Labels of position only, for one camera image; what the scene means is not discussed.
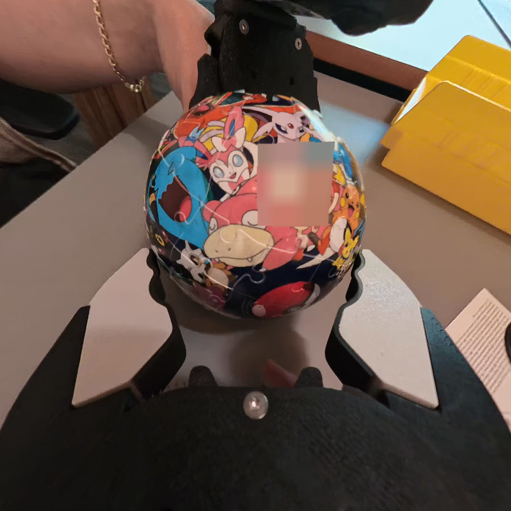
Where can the yellow plastic bin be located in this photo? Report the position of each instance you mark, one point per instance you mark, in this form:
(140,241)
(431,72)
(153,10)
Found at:
(459,167)
(479,60)

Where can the person's right hand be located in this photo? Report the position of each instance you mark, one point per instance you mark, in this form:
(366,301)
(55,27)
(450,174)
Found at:
(281,375)

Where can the colourful puzzle ball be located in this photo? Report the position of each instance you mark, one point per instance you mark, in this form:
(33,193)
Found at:
(191,191)

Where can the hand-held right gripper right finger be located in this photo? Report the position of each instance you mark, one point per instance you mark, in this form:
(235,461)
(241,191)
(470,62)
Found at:
(389,327)

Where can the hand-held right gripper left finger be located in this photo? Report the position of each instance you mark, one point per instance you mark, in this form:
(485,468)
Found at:
(123,331)

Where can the person's left forearm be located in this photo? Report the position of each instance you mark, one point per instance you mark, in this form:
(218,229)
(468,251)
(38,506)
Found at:
(52,40)

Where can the person's left hand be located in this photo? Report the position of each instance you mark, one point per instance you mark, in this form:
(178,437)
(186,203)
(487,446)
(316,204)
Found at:
(183,44)

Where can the black round ball stand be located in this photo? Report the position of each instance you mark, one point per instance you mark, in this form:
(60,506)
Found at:
(508,337)

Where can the white instruction leaflet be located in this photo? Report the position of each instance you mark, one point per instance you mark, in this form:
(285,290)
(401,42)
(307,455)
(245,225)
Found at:
(483,339)

